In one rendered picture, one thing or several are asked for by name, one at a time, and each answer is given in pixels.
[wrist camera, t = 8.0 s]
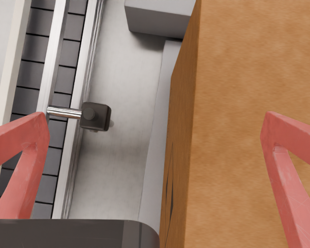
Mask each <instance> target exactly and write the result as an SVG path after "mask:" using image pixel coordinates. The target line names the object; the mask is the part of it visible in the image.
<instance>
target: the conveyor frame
mask: <svg viewBox="0 0 310 248"><path fill-rule="evenodd" d="M104 1H105V0H89V1H88V7H87V12H86V18H85V24H84V30H83V36H82V42H81V47H80V53H79V59H78V65H77V71H76V77H75V83H74V88H73V94H72V100H71V106H70V108H74V109H80V110H81V109H82V104H83V103H84V102H88V99H89V93H90V87H91V81H92V75H93V67H94V61H95V55H96V49H97V43H98V37H99V31H100V25H101V19H102V13H103V7H104ZM79 122H80V120H76V119H68V123H67V129H66V135H65V141H64V147H63V153H62V160H61V166H60V172H59V178H58V184H57V190H56V196H55V201H54V207H53V213H52V219H68V218H69V212H70V206H71V200H72V194H73V188H74V182H75V176H76V170H77V164H78V158H79V152H80V147H81V141H82V135H83V128H81V127H80V126H79Z"/></svg>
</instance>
